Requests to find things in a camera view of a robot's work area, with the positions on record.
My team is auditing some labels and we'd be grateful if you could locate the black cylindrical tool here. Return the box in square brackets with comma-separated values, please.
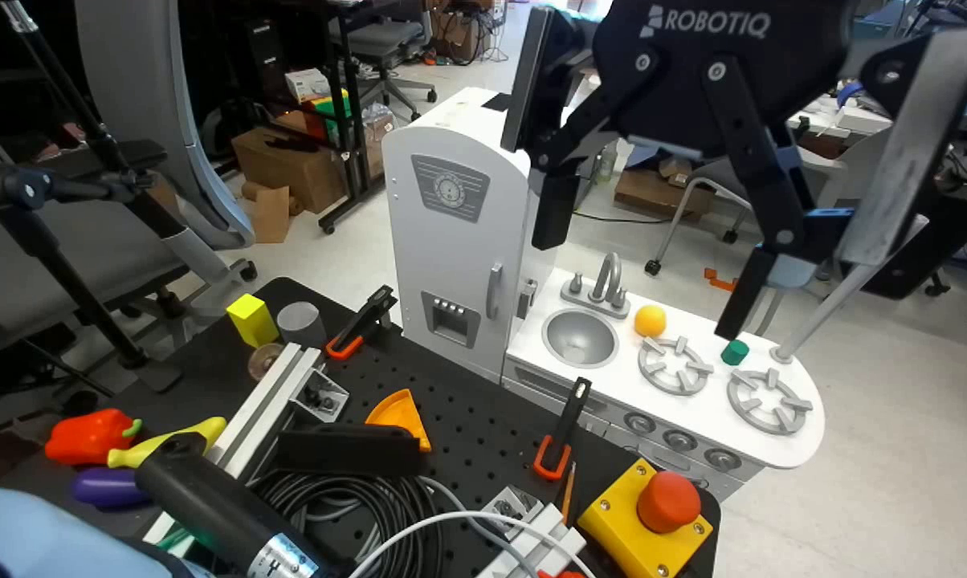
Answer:
[137, 432, 326, 578]

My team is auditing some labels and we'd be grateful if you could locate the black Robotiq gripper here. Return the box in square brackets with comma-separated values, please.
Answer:
[502, 0, 967, 341]

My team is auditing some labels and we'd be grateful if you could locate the orange black clamp right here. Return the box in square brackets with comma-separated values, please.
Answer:
[531, 376, 591, 481]

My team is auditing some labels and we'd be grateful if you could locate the aluminium extrusion bar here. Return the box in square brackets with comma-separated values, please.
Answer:
[143, 343, 322, 543]

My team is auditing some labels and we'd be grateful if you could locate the yellow cube block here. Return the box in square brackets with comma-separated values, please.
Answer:
[225, 292, 277, 346]

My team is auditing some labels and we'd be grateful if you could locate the orange black clamp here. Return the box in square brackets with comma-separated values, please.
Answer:
[531, 376, 591, 481]
[323, 284, 394, 363]

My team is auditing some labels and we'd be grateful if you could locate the white toy fridge door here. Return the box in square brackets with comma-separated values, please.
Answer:
[382, 113, 531, 380]

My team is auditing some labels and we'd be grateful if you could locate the white toy kitchen set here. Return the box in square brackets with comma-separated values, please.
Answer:
[424, 87, 825, 496]

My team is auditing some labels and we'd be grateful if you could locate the grey office chair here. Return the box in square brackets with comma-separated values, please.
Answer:
[644, 166, 753, 275]

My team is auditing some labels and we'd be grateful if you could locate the white cable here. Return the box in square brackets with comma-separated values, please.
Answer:
[348, 508, 596, 578]

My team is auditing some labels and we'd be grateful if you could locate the yellow emergency stop button box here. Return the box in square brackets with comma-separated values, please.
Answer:
[579, 460, 714, 578]

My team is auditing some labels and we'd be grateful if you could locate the black coiled cable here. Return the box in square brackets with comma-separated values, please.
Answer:
[246, 468, 476, 578]

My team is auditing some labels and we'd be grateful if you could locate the black foam pad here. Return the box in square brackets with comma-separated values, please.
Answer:
[273, 422, 424, 475]

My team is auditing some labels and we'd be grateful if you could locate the black tripod stand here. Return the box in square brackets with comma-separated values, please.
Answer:
[0, 0, 179, 368]

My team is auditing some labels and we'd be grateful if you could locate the orange black clamp left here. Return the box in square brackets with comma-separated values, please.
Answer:
[323, 284, 394, 363]

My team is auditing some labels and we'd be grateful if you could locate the cardboard box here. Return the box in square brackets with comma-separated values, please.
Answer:
[232, 129, 348, 213]

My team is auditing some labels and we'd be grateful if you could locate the orange triangular wedge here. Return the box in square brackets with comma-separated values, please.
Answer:
[366, 389, 432, 453]

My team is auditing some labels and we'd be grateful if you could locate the green toy cup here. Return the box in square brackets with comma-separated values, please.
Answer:
[719, 341, 748, 366]

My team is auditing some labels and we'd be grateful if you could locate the purple toy eggplant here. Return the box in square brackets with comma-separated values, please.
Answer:
[75, 468, 149, 510]

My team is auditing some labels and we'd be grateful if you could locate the yellow toy ball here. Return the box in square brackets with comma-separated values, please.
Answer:
[634, 306, 668, 337]

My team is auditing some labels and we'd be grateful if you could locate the yellow toy banana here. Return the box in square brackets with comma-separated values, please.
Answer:
[106, 418, 227, 468]

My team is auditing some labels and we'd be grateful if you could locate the grey cylinder block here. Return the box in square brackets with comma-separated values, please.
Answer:
[277, 303, 323, 346]

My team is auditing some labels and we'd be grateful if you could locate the orange toy pepper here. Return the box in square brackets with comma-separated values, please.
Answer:
[44, 406, 140, 465]

